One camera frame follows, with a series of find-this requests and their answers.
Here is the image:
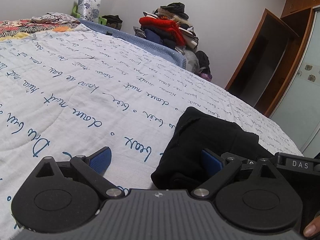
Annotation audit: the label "black pants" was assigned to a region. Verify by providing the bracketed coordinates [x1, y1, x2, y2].
[151, 107, 273, 191]

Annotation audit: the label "right hand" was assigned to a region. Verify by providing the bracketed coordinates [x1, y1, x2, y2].
[303, 216, 320, 238]

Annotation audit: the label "frosted glass sliding door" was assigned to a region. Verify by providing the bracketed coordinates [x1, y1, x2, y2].
[271, 6, 319, 158]

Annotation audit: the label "white script-print bed quilt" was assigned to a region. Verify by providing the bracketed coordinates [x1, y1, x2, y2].
[1, 25, 300, 239]

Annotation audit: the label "blue blanket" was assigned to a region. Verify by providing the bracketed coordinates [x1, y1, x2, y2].
[79, 19, 187, 69]

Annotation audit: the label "green chair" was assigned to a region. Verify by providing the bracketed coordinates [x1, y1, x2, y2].
[71, 5, 107, 25]

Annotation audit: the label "black bag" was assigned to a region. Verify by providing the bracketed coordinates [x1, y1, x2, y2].
[102, 15, 123, 30]

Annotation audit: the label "pile of clothes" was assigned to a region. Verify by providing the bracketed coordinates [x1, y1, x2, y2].
[133, 2, 212, 82]

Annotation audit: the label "floral white blue pillow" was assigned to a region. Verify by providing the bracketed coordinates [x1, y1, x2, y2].
[77, 0, 101, 23]

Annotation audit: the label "floral colourful quilt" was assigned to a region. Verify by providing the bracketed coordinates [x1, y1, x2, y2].
[1, 12, 80, 41]

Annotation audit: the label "brown wooden wardrobe frame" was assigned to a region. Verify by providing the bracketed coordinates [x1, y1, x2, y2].
[225, 0, 319, 116]

